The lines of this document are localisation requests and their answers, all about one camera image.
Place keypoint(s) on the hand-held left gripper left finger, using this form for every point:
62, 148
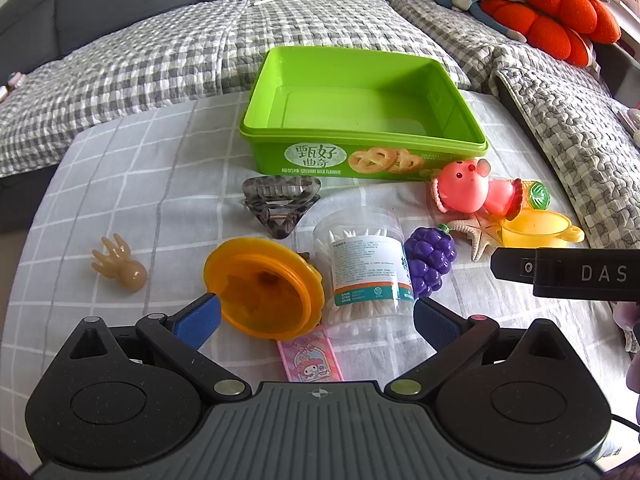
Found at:
200, 320

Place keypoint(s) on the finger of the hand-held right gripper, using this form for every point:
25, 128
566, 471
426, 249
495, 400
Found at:
515, 266

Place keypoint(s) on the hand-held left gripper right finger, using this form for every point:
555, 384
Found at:
435, 325

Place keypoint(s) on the yellow toy pot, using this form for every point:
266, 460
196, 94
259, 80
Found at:
530, 232

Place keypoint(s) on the orange plastic toy lid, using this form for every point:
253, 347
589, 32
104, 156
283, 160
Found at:
260, 285

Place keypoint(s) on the purple toy grapes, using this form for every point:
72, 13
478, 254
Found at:
430, 255

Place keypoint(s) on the tan rubber hand toy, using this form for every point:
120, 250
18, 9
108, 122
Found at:
131, 276

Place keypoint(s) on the clear cotton swab jar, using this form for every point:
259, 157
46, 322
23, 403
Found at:
370, 270

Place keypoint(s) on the pink mouse toy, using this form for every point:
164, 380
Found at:
465, 185

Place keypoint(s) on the grey marbled hair claw clip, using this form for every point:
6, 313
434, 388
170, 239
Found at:
280, 195

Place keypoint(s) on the green plastic biscuit box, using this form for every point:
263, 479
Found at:
310, 160

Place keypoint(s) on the beige starfish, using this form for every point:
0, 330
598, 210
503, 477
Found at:
482, 240

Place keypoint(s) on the pale purple cloth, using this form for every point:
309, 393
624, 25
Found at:
629, 327

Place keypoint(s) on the green round toy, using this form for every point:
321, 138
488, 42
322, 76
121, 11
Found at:
537, 195

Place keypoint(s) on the pink cartoon card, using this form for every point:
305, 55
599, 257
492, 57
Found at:
310, 360

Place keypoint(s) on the grey checked quilted cover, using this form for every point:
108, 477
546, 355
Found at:
560, 105
150, 60

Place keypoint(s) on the pale grid-pattern sheet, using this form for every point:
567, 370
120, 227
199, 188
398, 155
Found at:
125, 170

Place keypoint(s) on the orange flower cushion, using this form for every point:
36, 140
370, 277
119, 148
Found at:
545, 25

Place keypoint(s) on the white paper strip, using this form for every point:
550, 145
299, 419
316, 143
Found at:
270, 1

